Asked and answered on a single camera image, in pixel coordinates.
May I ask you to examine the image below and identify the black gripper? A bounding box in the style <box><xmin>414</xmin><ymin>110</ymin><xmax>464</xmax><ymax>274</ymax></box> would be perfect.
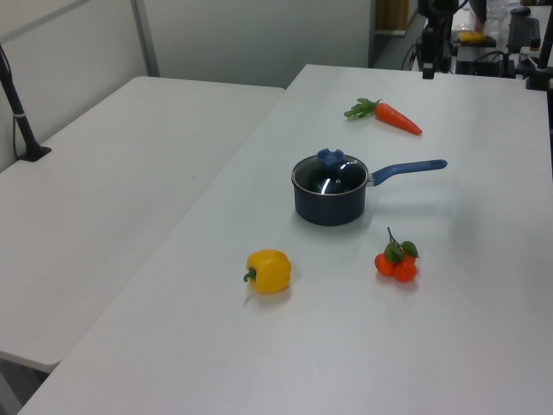
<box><xmin>416</xmin><ymin>0</ymin><xmax>454</xmax><ymax>80</ymax></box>

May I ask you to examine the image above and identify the glass lid with blue knob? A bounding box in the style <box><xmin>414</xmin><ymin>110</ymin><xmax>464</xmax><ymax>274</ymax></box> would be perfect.
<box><xmin>291</xmin><ymin>148</ymin><xmax>370</xmax><ymax>196</ymax></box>

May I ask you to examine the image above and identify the black equipment box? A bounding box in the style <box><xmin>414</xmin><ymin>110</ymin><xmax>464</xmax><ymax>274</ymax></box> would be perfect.
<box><xmin>454</xmin><ymin>50</ymin><xmax>518</xmax><ymax>78</ymax></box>

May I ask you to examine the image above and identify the wooden panel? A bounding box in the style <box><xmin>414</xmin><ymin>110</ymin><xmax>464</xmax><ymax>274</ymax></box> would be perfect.
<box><xmin>374</xmin><ymin>0</ymin><xmax>410</xmax><ymax>32</ymax></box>

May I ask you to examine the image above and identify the orange toy carrot with leaves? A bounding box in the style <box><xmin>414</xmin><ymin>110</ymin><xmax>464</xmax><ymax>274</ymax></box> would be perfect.
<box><xmin>343</xmin><ymin>98</ymin><xmax>423</xmax><ymax>137</ymax></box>

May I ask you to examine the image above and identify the orange toy tomato cluster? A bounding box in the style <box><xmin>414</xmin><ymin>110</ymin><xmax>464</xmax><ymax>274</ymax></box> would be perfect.
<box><xmin>373</xmin><ymin>227</ymin><xmax>420</xmax><ymax>284</ymax></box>

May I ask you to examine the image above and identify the yellow toy bell pepper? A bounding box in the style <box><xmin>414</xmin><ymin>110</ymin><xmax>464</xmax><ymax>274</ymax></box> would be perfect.
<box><xmin>242</xmin><ymin>248</ymin><xmax>293</xmax><ymax>296</ymax></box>

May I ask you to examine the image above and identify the black pole stand with base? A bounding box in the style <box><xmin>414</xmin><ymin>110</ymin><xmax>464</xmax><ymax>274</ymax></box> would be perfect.
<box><xmin>0</xmin><ymin>42</ymin><xmax>53</xmax><ymax>163</ymax></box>

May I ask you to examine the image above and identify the black camera stand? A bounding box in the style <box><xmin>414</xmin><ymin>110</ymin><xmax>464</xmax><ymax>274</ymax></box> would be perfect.
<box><xmin>524</xmin><ymin>21</ymin><xmax>553</xmax><ymax>92</ymax></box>

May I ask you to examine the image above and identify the dark saucepan with blue handle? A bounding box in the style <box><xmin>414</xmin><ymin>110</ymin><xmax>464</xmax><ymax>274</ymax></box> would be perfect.
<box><xmin>290</xmin><ymin>156</ymin><xmax>448</xmax><ymax>227</ymax></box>

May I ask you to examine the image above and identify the grey partition post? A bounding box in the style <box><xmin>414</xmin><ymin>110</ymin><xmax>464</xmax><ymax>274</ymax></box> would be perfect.
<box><xmin>130</xmin><ymin>0</ymin><xmax>162</xmax><ymax>80</ymax></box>

